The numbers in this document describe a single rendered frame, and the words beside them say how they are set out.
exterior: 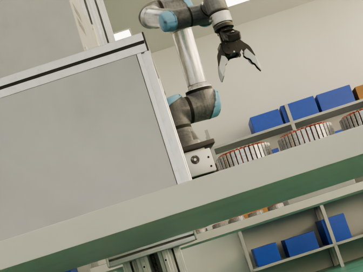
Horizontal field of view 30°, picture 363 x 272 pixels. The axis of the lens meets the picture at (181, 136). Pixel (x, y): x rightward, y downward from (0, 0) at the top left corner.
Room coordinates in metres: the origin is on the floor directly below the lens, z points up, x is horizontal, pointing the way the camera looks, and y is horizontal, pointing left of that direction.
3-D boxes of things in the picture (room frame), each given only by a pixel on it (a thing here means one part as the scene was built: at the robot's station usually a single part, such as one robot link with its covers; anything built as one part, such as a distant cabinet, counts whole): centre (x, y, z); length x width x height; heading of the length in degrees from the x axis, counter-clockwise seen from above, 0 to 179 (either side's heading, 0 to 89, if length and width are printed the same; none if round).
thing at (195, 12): (2.40, -0.21, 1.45); 0.11 x 0.11 x 0.08; 16
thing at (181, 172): (1.56, 0.02, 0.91); 0.28 x 0.03 x 0.32; 0
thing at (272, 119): (8.22, -1.03, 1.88); 0.42 x 0.36 x 0.21; 0
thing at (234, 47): (2.31, -0.26, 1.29); 0.09 x 0.08 x 0.12; 8
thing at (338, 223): (8.21, -1.38, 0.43); 0.42 x 0.28 x 0.30; 1
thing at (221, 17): (2.30, -0.26, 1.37); 0.08 x 0.08 x 0.05
